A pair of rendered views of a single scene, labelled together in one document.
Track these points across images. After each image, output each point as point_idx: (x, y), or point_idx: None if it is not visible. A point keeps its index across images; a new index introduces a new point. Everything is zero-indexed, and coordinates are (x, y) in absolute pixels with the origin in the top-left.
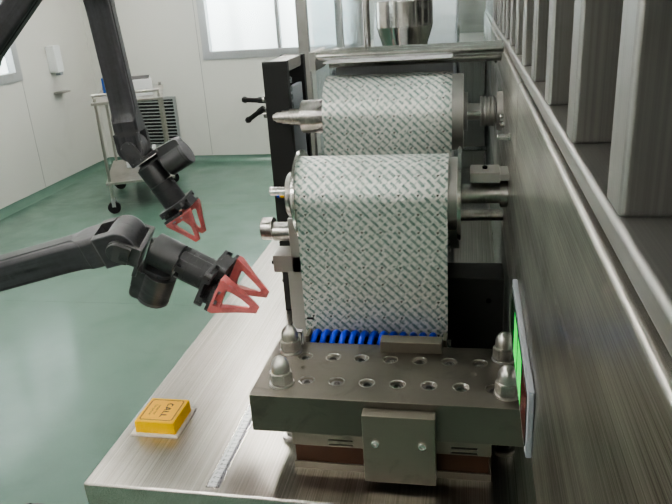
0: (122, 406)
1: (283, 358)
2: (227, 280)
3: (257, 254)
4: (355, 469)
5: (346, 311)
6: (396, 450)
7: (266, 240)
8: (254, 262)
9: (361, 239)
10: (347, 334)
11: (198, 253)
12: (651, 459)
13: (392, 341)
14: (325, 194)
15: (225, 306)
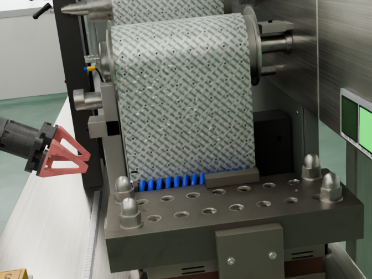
0: None
1: (132, 199)
2: (57, 143)
3: (3, 179)
4: None
5: (166, 160)
6: (249, 263)
7: (9, 166)
8: (2, 185)
9: (176, 91)
10: (171, 180)
11: (21, 124)
12: None
13: (216, 176)
14: (141, 53)
15: (55, 169)
